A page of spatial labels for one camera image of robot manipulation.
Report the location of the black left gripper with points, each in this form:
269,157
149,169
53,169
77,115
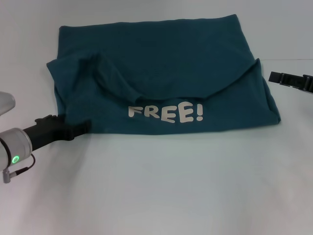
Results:
49,132

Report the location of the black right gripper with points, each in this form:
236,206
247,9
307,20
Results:
308,84

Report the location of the teal blue t-shirt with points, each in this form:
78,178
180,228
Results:
159,73

